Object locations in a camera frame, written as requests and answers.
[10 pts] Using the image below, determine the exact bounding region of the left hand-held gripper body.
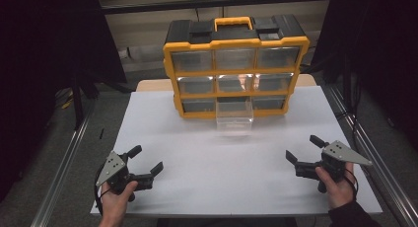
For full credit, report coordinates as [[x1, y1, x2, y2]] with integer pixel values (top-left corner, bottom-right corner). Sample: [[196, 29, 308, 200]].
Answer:
[[95, 149, 156, 203]]

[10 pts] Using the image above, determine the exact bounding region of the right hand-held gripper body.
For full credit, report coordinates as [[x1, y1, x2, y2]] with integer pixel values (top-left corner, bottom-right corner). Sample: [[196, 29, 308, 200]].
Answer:
[[294, 140, 374, 194]]

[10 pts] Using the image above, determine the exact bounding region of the person's right hand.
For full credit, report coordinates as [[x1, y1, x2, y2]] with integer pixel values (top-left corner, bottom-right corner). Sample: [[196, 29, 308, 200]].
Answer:
[[314, 162, 358, 210]]

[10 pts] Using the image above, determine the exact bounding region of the person's left hand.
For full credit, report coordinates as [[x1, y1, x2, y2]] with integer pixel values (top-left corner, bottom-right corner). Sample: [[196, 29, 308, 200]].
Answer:
[[99, 180, 139, 221]]

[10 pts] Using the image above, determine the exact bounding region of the white table cover sheet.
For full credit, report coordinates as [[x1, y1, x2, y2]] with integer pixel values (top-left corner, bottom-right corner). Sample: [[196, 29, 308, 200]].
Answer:
[[90, 86, 383, 218]]

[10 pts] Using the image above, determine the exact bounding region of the pulled-out clear plastic drawer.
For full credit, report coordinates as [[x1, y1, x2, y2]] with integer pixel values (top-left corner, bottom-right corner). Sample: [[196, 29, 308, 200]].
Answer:
[[215, 97, 254, 136]]

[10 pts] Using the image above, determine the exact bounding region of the black metal stand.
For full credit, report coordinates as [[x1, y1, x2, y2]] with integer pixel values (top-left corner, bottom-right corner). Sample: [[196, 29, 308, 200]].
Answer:
[[72, 68, 100, 131]]

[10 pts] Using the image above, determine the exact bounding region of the yellow floor item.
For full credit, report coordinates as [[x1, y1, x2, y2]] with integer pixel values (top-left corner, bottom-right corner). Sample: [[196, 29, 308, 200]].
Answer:
[[60, 90, 75, 111]]

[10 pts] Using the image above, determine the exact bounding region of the set of clear drawers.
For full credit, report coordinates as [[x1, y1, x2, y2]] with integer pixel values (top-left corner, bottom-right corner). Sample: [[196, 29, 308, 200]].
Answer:
[[171, 46, 301, 114]]

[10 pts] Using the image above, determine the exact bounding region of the black curtain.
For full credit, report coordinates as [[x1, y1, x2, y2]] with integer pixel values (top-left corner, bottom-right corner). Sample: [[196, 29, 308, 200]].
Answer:
[[0, 0, 128, 201], [310, 0, 418, 152]]

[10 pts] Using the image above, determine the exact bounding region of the yellow and black organizer cabinet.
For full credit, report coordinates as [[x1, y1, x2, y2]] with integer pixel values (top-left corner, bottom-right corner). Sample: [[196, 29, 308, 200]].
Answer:
[[162, 15, 311, 120]]

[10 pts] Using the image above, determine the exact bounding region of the black horizontal bar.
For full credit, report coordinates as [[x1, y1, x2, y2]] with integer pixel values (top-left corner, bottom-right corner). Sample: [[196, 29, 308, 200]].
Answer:
[[100, 0, 333, 15]]

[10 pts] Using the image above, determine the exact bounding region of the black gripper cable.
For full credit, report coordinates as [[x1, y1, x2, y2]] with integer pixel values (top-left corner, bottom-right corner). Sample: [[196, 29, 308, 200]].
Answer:
[[343, 167, 360, 201], [94, 164, 106, 217]]

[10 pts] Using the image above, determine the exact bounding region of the aluminium frame rail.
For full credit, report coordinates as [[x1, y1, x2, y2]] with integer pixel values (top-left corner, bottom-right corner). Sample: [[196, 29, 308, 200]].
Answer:
[[323, 83, 418, 227], [30, 98, 98, 227]]

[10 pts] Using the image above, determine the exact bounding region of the black floor cable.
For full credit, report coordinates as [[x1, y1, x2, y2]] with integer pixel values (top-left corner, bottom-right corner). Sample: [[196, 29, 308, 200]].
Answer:
[[334, 108, 363, 146]]

